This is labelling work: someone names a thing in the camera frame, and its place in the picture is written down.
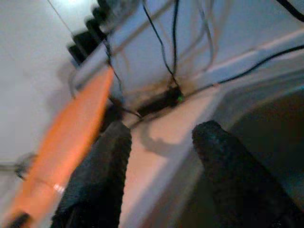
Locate black adapter cable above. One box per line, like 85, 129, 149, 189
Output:
171, 0, 181, 83

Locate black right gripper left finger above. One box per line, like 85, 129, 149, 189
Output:
51, 121, 133, 228

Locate orange plastic bowl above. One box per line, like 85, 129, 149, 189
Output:
0, 67, 115, 228

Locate stainless steel sink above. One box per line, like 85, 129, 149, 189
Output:
180, 78, 304, 228

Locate small black power adapter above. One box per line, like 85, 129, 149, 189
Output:
137, 85, 185, 115

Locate black power strip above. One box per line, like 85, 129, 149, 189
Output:
67, 0, 115, 66

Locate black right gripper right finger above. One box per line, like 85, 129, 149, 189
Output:
191, 120, 304, 228

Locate black counter cable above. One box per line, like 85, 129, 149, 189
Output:
217, 45, 304, 85

